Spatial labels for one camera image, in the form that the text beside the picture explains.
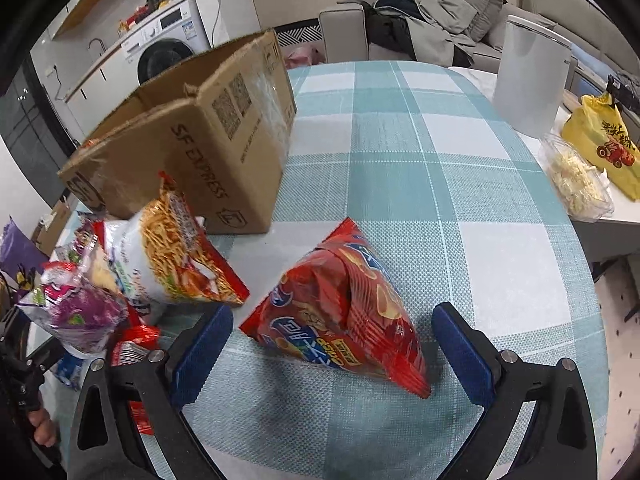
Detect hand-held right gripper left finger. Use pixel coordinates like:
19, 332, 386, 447
67, 304, 236, 480

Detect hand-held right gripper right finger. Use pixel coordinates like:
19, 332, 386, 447
431, 302, 598, 480

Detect blue snack packet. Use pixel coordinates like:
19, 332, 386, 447
52, 355, 83, 391

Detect small red snack packet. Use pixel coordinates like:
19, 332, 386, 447
110, 325, 161, 436

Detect pink purple candy packet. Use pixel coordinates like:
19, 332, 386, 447
17, 260, 132, 356

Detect white orange noodle snack bag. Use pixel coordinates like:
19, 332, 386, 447
102, 170, 250, 318

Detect red potato chip bag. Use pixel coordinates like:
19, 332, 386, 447
239, 217, 432, 400

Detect brown cardboard box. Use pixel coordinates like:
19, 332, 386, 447
57, 29, 298, 236

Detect person's left hand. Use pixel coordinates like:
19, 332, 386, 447
27, 407, 59, 448

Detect purple plastic bag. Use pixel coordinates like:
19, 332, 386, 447
0, 217, 48, 286

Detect small brown carton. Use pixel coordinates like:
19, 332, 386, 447
32, 200, 73, 256

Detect teal checked tablecloth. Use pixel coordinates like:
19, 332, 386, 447
27, 60, 603, 480

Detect clear plastic food container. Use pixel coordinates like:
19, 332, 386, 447
539, 132, 616, 223

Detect black glass door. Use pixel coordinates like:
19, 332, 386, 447
0, 60, 78, 206

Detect yellow plastic bag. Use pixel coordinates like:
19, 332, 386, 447
561, 92, 640, 200

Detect white kitchen counter cabinet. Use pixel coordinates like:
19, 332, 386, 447
62, 50, 138, 136

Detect white cylindrical appliance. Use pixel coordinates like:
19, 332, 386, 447
492, 15, 573, 137

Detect pink cloth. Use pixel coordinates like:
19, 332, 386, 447
285, 44, 321, 68

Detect grey jacket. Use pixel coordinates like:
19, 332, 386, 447
400, 0, 481, 68

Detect white washing machine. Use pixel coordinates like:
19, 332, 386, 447
120, 0, 211, 86

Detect black garment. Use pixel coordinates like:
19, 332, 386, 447
367, 0, 426, 61

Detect black white patterned basket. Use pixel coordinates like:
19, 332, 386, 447
277, 20, 321, 51

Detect grey cushion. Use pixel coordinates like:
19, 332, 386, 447
452, 0, 506, 43

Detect beige sofa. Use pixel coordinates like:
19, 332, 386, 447
319, 0, 640, 111

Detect wooden wall shelf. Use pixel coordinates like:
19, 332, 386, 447
52, 0, 121, 38

